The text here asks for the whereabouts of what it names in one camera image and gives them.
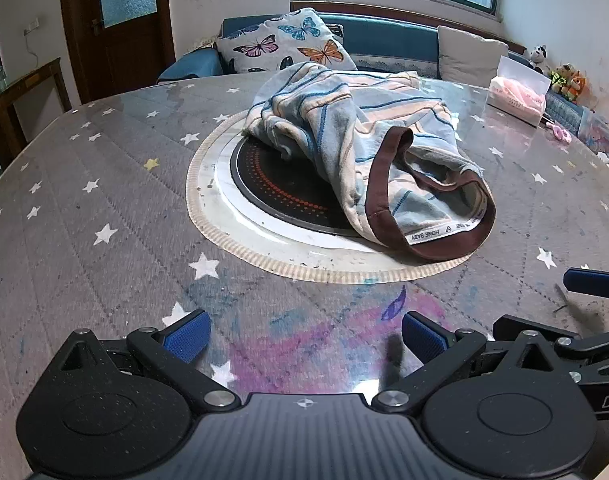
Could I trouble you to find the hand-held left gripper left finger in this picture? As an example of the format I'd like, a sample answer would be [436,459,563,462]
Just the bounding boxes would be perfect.
[49,310,238,413]

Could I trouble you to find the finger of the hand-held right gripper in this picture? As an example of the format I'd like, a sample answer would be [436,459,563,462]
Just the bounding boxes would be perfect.
[563,267,609,297]
[493,314,609,376]

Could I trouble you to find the dark wooden door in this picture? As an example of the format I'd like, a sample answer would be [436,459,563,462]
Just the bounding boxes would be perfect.
[58,0,176,106]

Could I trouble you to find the clear plastic storage box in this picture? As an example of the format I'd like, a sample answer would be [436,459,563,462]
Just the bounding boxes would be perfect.
[577,107,609,158]

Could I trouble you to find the clear tissue box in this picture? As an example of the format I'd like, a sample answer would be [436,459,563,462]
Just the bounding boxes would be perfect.
[487,55,548,122]

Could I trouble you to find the wooden side table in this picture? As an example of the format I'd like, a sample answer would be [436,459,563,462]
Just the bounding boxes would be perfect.
[0,57,72,157]

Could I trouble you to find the round black induction cooktop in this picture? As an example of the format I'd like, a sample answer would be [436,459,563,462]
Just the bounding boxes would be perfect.
[229,136,370,235]

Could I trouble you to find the butterfly print cushion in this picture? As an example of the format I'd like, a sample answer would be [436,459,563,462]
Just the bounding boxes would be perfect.
[217,7,359,75]

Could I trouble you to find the blue sofa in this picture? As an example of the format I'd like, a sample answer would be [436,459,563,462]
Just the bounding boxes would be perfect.
[157,12,528,86]

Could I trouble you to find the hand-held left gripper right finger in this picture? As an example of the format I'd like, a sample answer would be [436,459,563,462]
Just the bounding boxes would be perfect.
[372,311,585,412]

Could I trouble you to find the blue striped pants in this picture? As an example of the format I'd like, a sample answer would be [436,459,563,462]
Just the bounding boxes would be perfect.
[244,60,498,263]

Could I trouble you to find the plain white cushion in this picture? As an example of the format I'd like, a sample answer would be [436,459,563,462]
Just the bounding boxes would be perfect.
[436,25,509,81]

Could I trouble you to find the orange plush toy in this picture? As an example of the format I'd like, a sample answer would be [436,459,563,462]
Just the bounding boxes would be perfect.
[567,72,589,104]

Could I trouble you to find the panda plush toy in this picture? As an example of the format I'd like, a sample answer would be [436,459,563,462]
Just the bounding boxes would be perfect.
[527,44,548,74]

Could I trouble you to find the brown plush toy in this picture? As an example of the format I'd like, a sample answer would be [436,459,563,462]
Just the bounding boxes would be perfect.
[549,62,575,97]

